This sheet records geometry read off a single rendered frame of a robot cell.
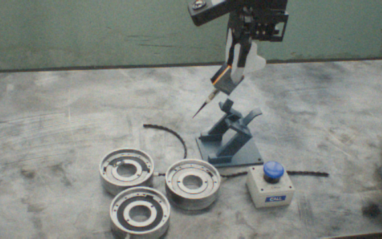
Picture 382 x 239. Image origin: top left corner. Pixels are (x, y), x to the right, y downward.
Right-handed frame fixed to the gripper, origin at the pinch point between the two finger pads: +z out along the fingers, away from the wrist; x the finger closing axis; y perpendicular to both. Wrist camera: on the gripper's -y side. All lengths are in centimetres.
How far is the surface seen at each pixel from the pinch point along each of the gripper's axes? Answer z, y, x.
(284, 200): 17.9, 9.0, -16.9
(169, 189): 16.7, -12.8, -12.9
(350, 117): 19.0, 36.7, 8.1
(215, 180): 17.1, -3.3, -11.1
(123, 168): 19.2, -20.4, -4.1
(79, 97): 20.9, -28.7, 23.1
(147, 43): 76, 7, 149
